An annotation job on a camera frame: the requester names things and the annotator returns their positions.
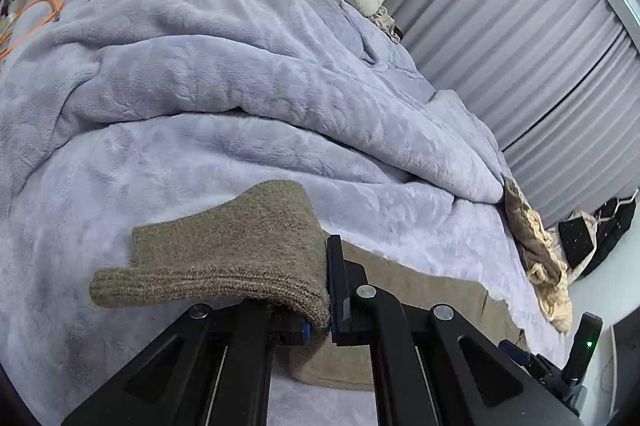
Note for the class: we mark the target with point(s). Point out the beige frilly cloth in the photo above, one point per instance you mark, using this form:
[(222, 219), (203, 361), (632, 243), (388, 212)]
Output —
[(387, 25)]

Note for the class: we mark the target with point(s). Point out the brown knit garment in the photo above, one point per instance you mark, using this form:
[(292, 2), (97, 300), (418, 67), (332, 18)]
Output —
[(435, 286)]

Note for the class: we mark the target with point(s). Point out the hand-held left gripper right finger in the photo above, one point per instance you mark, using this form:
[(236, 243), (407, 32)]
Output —
[(338, 301)]

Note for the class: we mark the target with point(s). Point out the beige crumpled cloth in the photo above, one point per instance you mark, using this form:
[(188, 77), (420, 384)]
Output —
[(535, 251)]

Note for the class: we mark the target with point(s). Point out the lavender fleece blanket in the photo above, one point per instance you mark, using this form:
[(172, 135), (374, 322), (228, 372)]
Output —
[(200, 105)]

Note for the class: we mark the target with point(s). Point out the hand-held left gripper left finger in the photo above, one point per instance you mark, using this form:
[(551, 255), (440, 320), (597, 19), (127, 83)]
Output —
[(301, 334)]

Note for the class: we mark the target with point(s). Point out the black dotted cloth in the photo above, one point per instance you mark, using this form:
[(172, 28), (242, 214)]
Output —
[(575, 241)]

